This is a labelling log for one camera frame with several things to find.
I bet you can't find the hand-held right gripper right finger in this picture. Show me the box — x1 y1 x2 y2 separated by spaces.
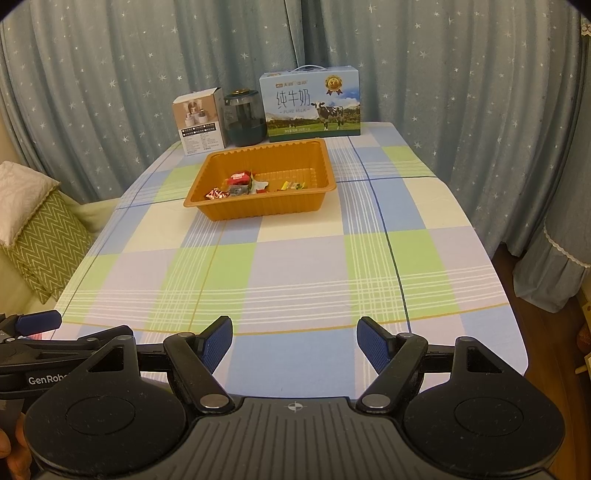
357 315 512 415

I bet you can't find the cream wooden furniture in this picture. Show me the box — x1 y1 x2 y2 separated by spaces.
574 295 591 376

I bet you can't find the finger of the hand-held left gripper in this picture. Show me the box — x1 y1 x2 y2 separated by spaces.
0 309 64 340
25 325 136 355

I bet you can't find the white textured cushion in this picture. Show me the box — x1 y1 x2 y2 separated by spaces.
0 161 61 245

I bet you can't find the blue lace-trimmed cover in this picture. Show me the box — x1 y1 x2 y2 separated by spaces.
513 212 591 315

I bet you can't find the dark green lidded jar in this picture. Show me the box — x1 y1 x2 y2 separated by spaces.
223 88 267 147

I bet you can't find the person's left hand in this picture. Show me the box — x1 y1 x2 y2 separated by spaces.
0 412 36 480

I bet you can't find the orange plastic tray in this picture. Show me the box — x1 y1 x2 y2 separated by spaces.
184 137 337 221

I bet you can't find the small white product box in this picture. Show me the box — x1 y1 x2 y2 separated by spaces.
172 88 228 156

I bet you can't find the blue star-print curtain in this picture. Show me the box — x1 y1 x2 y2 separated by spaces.
0 0 591 259

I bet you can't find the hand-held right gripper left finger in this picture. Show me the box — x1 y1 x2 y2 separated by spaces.
81 315 235 415

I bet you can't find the blue milk carton box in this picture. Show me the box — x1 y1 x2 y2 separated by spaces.
259 65 362 143

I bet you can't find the green zigzag cushion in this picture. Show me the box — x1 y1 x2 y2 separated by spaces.
2 189 95 304

